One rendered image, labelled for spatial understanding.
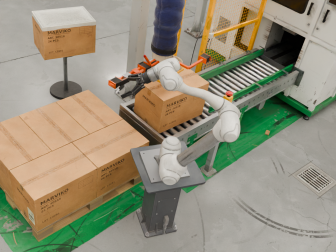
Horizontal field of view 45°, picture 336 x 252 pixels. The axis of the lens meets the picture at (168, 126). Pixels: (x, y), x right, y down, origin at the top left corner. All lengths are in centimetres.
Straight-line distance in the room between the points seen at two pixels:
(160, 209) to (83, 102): 141
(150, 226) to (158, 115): 102
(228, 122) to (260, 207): 177
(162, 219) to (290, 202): 146
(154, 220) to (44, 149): 115
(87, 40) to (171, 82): 251
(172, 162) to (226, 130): 53
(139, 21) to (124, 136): 144
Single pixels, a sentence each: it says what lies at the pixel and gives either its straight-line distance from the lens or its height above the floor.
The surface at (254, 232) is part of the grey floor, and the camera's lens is 409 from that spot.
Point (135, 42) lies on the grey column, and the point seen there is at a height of 81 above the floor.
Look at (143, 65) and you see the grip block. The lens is 349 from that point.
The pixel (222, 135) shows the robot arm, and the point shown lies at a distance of 270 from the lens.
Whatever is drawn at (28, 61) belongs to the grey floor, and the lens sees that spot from 595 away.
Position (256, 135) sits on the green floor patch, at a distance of 512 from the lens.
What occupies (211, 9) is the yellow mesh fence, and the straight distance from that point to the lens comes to 461.
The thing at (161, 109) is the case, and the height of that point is 85.
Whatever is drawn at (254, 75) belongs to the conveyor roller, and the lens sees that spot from 522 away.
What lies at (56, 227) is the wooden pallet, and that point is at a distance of 383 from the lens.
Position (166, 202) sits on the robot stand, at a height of 41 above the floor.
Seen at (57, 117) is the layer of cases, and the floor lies 54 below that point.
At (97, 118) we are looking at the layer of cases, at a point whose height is 54.
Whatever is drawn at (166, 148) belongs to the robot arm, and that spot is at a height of 101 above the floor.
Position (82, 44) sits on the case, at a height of 76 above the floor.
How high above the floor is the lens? 311
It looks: 39 degrees down
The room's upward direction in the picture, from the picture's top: 10 degrees clockwise
